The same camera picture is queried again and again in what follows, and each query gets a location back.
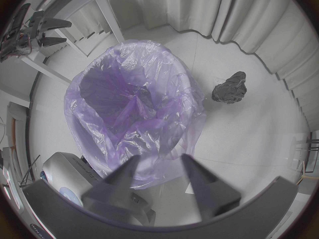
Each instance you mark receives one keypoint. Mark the purple plastic bag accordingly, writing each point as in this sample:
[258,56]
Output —
[112,88]

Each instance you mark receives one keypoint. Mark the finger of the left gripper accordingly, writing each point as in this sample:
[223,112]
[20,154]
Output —
[53,41]
[57,24]

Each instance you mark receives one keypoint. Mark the white curtain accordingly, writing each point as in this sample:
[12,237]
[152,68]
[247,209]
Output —
[249,14]

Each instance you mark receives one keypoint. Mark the black plastic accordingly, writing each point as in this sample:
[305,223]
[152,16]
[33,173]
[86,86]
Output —
[230,88]

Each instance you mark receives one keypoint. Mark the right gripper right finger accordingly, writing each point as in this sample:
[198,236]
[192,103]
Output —
[209,188]

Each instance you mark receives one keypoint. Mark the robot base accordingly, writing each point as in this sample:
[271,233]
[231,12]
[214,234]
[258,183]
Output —
[62,163]

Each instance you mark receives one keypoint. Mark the white trash bin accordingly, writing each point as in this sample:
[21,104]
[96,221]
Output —
[192,113]

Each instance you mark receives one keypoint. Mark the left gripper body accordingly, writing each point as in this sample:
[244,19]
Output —
[37,26]

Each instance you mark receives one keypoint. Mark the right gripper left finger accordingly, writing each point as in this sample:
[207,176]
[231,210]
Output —
[112,188]

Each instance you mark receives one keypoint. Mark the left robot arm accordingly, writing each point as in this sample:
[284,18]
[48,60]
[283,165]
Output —
[12,46]

